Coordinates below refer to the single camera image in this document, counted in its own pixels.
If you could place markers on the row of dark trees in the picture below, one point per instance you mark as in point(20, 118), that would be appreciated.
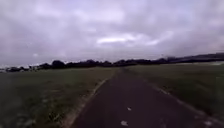
point(100, 63)

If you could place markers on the dark asphalt path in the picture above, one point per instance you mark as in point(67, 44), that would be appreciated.
point(130, 100)

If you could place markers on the pale path edge strip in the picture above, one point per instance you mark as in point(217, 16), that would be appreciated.
point(83, 103)

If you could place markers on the grass field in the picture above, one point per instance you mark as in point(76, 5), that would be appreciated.
point(190, 80)
point(43, 93)

